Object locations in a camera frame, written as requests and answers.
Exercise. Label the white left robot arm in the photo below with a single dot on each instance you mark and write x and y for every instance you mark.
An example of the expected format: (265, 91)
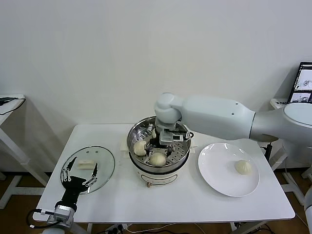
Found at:
(58, 229)

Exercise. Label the white steamed baozi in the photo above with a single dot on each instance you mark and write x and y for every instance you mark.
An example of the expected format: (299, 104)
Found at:
(139, 148)
(158, 159)
(154, 133)
(242, 167)

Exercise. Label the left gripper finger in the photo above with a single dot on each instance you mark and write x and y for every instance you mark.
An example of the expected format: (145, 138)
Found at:
(67, 169)
(94, 171)

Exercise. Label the open dark laptop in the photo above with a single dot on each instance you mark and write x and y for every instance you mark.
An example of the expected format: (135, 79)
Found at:
(303, 78)

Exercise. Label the round glass pot lid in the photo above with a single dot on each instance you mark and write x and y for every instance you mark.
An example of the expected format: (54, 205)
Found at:
(104, 165)

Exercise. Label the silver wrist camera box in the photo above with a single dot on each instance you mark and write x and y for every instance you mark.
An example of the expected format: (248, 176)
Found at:
(168, 138)
(64, 213)

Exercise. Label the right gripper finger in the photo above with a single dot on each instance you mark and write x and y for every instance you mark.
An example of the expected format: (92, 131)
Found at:
(170, 150)
(149, 148)

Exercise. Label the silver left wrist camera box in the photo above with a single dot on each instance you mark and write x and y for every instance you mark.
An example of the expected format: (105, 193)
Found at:
(64, 213)

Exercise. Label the white electric pot base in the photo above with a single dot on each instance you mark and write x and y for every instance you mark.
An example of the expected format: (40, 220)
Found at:
(158, 179)

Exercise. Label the perforated steel steamer basket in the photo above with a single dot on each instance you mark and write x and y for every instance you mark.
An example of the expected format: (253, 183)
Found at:
(181, 152)

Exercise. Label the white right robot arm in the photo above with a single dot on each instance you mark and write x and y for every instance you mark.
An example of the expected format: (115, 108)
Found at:
(214, 117)

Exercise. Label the white side table with laptop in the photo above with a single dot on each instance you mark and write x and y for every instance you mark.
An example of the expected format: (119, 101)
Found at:
(278, 162)

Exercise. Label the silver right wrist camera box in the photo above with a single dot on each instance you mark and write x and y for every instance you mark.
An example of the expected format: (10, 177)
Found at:
(168, 138)

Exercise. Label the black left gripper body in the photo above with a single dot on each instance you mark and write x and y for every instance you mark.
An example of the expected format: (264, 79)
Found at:
(74, 186)

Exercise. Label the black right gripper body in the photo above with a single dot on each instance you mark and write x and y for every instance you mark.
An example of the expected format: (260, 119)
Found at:
(158, 145)

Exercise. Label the round white plate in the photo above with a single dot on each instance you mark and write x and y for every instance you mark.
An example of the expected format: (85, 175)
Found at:
(214, 170)

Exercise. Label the white table leg frame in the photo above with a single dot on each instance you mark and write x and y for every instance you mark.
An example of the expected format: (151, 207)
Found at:
(83, 228)

